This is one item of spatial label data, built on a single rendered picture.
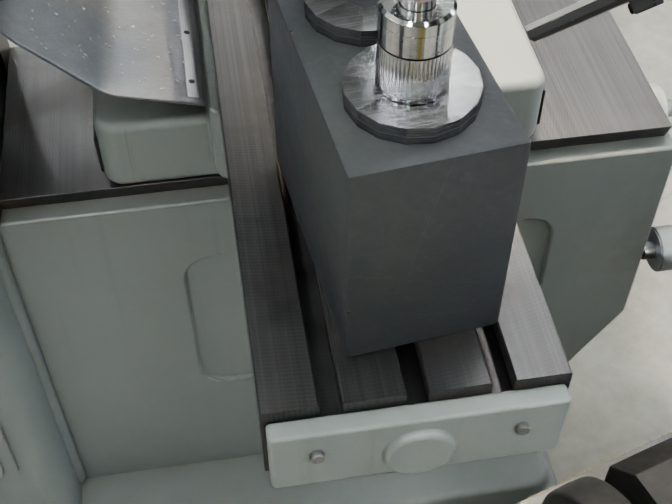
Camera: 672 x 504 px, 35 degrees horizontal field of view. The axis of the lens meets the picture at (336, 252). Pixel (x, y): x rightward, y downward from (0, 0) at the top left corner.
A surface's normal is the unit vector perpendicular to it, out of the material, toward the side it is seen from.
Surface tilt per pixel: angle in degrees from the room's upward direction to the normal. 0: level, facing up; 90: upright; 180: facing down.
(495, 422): 90
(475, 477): 0
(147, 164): 90
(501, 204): 90
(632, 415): 0
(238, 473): 0
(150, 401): 90
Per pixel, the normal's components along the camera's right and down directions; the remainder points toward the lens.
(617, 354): 0.00, -0.65
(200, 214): 0.15, 0.74
